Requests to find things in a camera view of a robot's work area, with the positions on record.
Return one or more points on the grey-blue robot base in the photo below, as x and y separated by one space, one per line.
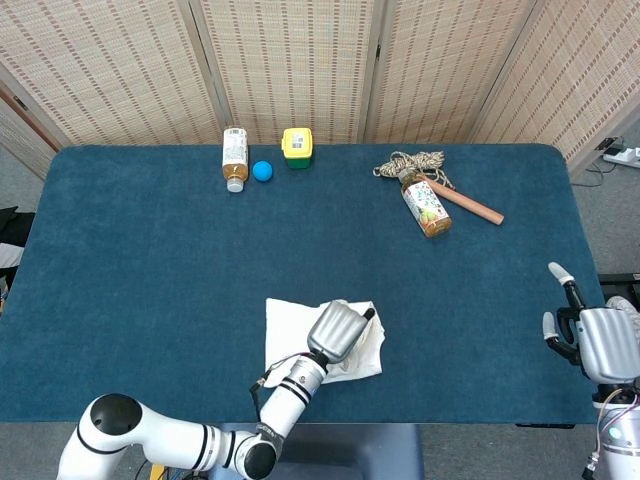
360 450

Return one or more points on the blue carpet table cover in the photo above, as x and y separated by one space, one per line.
125 240

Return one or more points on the black table foot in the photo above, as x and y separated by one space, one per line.
620 279

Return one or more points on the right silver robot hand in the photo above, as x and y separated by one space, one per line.
610 345

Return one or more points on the brown cardboard tube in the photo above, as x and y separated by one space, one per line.
475 207

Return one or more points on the black power adapter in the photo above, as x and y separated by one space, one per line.
610 143

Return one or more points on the tea bottle fruit label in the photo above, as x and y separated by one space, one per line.
427 207

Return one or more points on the white T-shirt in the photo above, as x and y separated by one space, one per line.
287 325

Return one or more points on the black and white bag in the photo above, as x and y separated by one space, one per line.
15 227

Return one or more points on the tea bottle white label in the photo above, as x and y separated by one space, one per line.
235 155

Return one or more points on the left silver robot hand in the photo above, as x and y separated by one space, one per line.
337 330

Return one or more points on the woven bamboo screen panel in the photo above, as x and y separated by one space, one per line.
110 65
20 135
440 65
575 75
290 60

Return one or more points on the blue ball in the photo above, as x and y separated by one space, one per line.
263 171

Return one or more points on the green container yellow lid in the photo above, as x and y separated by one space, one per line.
297 150

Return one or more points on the white sneaker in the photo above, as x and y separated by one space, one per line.
622 301

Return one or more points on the white power strip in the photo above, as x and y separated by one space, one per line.
625 157

